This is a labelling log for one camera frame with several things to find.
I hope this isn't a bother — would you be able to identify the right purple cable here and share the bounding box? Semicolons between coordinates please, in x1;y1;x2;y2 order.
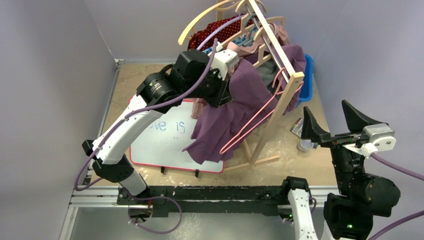
367;152;424;240

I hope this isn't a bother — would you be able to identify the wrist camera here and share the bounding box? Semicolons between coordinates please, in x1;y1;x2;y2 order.
210;49;240;81
342;123;397;159

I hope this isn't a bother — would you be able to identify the blue floral garment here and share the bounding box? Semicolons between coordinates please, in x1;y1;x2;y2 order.
201;27;258;54

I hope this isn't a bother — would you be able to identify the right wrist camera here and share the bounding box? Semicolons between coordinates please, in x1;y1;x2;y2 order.
342;123;397;159

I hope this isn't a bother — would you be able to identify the grey garment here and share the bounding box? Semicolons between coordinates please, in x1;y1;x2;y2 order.
256;59;279;88

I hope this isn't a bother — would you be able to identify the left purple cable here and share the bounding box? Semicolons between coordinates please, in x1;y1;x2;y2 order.
73;38;220;192

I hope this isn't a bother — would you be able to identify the pink garment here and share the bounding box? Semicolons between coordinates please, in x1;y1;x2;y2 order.
190;23;291;120

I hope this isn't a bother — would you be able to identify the white board with pink edge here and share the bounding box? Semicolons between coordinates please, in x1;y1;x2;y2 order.
128;99;224;173

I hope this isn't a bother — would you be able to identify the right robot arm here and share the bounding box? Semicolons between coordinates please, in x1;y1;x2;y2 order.
301;100;401;240

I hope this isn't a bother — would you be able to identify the purple pleated skirt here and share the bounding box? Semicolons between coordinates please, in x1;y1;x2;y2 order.
182;43;307;165

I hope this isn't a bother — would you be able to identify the empty wooden hanger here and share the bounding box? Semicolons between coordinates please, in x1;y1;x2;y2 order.
177;0;240;46

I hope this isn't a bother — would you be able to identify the red polka dot dress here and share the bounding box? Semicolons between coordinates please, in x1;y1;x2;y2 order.
187;14;253;51

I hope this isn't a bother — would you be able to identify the wooden clothes rack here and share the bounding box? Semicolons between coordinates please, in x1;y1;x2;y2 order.
215;0;306;172

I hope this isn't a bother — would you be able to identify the purple hanger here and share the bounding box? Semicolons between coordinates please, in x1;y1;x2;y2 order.
189;15;243;51

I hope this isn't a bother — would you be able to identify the clear plastic cup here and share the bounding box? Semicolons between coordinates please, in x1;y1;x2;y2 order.
296;139;315;153

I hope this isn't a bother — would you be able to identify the marker pack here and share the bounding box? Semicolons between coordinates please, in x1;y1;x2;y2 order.
290;118;304;139

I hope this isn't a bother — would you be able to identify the blue plastic bin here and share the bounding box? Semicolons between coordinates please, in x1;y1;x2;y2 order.
298;54;314;104

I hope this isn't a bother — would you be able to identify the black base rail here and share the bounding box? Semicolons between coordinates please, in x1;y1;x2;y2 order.
117;185;289;218

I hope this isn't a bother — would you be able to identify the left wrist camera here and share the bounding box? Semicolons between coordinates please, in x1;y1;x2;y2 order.
210;49;240;81

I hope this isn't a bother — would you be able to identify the purple cable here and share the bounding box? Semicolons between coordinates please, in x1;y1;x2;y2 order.
73;38;220;192
367;152;424;240

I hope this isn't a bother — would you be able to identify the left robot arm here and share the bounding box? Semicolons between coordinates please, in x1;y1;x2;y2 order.
82;49;239;205

